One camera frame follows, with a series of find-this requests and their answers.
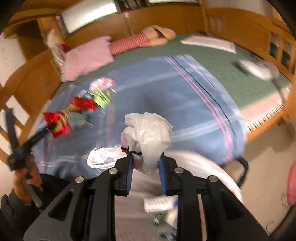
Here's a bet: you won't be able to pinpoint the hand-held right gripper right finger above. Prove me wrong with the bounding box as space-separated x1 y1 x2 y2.
158 154 270 241

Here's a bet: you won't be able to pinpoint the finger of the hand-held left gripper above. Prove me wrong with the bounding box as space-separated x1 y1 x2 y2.
5 108 19 151
21 123 57 154

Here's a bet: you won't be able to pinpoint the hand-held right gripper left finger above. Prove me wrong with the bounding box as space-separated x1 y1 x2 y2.
23 153 134 241

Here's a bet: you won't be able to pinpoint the small red snack packet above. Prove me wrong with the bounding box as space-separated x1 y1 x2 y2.
43 112 71 139

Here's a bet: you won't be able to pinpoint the white blue carton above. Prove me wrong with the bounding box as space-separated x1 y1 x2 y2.
143 196 178 213

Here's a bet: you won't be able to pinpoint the yellow snack packet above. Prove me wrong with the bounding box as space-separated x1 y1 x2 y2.
62 104 77 116

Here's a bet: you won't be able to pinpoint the white plastic waste basket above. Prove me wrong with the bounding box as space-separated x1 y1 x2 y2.
86 146 244 241

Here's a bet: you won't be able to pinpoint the light blue wrapper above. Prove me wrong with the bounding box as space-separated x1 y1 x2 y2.
68 112 89 129

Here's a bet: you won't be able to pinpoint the green red snack packet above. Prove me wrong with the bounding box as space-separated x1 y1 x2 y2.
153 213 177 239

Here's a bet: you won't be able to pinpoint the white plastic bag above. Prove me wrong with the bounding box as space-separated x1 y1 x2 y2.
120 112 174 175

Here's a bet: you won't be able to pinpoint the red white wrapper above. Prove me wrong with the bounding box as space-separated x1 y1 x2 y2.
72 96 97 112

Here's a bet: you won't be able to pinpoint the green paper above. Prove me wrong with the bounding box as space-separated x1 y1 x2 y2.
94 89 116 108

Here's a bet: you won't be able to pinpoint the pink white wrapper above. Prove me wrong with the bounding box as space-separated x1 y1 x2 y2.
89 77 116 92

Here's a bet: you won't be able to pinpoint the person's left forearm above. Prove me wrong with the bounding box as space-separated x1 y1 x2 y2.
0 193 44 241

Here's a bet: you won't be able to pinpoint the person's left hand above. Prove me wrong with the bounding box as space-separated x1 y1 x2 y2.
13 155 43 204

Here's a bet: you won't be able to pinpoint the blue plaid bed sheet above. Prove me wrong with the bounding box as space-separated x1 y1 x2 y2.
30 54 247 176

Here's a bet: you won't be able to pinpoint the wooden shelf unit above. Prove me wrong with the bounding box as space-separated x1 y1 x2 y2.
5 19 58 61

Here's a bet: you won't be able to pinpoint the white cloth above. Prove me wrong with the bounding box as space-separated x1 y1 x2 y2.
46 29 66 72

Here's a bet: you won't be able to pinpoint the pink pillow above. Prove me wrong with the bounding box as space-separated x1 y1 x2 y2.
60 36 115 81

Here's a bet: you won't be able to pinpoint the white patterned mattress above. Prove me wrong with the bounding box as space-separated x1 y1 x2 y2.
240 89 292 132

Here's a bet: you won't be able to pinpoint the green bed mat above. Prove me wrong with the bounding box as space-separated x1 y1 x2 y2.
111 34 292 108

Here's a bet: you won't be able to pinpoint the pink round object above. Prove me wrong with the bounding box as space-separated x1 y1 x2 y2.
287 161 296 207

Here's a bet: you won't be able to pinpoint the red striped plush toy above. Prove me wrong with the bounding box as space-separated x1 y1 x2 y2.
110 25 176 55

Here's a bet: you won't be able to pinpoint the white flat board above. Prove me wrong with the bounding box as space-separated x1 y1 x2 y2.
180 35 237 54

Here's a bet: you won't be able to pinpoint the white bear-shaped device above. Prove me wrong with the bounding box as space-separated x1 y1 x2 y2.
238 59 280 81

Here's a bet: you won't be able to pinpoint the wooden bunk bed frame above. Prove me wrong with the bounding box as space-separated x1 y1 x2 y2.
0 0 296 163

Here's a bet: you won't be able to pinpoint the black chair frame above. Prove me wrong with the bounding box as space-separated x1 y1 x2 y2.
231 158 249 186

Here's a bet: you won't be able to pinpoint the wooden wall cabinets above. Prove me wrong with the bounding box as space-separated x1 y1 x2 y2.
65 7 206 47

